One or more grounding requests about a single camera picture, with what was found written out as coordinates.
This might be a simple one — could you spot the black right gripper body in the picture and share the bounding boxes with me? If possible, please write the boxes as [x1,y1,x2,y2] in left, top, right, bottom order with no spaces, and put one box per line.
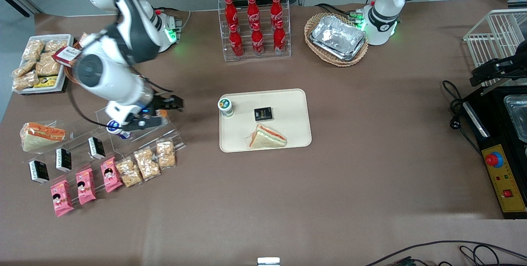
[138,97,165,119]

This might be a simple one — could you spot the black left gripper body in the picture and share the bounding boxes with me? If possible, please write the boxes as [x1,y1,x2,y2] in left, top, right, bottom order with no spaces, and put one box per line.
[480,53,527,78]

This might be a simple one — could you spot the green gum bottle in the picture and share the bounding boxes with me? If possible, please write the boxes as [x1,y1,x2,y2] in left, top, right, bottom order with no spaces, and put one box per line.
[218,98,234,117]

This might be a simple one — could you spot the clear acrylic stepped gum stand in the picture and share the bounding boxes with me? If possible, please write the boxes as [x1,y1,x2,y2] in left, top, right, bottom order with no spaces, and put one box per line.
[95,107,187,156]

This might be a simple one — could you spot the blue gum bottle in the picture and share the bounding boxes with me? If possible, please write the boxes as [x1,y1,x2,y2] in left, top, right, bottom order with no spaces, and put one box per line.
[106,120,132,140]

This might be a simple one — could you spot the black tray sealing machine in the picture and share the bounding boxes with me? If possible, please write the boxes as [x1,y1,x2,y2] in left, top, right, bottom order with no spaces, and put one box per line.
[461,87,527,220]

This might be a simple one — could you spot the steel food tray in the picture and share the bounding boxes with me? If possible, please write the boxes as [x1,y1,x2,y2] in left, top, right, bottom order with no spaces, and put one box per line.
[504,95,527,143]

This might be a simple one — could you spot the beige serving tray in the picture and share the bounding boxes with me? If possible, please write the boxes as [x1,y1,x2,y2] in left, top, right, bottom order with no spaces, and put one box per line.
[219,89,312,153]

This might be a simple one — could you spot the clear bag of nut snacks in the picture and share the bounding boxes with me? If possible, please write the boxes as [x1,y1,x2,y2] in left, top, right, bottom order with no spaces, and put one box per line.
[134,147,161,182]
[115,157,143,188]
[155,138,177,170]

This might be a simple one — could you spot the black and white box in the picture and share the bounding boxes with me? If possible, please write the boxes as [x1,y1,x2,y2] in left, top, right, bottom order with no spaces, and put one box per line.
[28,160,50,184]
[55,147,72,173]
[88,136,106,160]

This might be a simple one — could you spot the pink snack pack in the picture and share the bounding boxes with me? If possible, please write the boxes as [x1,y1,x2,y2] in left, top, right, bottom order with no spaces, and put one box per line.
[50,179,75,217]
[100,156,124,194]
[75,168,97,205]

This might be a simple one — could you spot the clear acrylic stepped snack stand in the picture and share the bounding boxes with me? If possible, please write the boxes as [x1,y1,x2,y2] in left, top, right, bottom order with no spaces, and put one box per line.
[21,120,124,201]

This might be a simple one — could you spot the red emergency stop button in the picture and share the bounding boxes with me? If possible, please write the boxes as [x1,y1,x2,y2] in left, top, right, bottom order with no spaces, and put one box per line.
[485,152,504,168]

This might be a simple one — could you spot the wicker basket with cookies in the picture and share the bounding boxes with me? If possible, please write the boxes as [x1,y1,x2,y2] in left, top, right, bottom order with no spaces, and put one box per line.
[63,40,89,85]

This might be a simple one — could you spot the red cola bottle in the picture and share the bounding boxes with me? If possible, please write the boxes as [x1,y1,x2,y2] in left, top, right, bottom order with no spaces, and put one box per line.
[229,24,244,58]
[270,0,284,26]
[247,0,261,26]
[251,23,265,56]
[273,20,287,52]
[224,0,239,28]

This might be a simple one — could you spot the white snack bin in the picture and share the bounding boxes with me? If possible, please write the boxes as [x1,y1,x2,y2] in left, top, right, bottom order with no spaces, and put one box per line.
[12,34,75,95]

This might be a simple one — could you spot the small black box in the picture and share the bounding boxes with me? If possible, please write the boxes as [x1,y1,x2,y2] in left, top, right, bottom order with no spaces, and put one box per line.
[254,107,273,122]

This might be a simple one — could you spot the red cookie box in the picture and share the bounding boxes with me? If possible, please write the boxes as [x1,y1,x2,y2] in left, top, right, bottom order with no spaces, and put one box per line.
[52,46,82,68]

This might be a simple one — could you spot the large wrapped triangle sandwich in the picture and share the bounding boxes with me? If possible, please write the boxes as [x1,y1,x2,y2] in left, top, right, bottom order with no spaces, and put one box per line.
[20,122,66,152]

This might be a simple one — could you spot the yellow snack pack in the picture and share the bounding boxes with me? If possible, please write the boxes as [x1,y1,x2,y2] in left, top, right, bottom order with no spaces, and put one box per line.
[34,76,58,89]

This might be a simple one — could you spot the clear acrylic bottle rack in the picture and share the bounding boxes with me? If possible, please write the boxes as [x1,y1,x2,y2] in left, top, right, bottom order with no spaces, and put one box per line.
[218,0,291,62]

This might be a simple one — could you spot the clear bag of brown snacks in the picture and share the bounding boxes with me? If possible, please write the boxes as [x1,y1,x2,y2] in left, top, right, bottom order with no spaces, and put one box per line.
[23,40,45,61]
[35,54,62,77]
[43,40,68,53]
[12,60,37,78]
[12,70,40,91]

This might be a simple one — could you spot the wicker basket with foil containers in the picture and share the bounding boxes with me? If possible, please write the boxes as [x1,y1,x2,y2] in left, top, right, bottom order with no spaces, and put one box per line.
[304,13,369,68]

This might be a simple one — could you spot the aluminium foil container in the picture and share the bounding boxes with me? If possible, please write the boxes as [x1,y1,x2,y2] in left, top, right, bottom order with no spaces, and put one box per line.
[310,15,367,61]

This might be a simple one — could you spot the black power cable with plug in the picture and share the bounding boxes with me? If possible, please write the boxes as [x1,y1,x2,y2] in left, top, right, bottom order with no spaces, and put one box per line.
[443,80,482,155]

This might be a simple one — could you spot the white wire rack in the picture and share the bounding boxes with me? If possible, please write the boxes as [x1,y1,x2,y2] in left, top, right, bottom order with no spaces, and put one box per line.
[463,9,527,96]

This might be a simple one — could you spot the long black floor cable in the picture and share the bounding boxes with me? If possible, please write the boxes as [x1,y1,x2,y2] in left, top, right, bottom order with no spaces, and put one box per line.
[364,240,527,266]

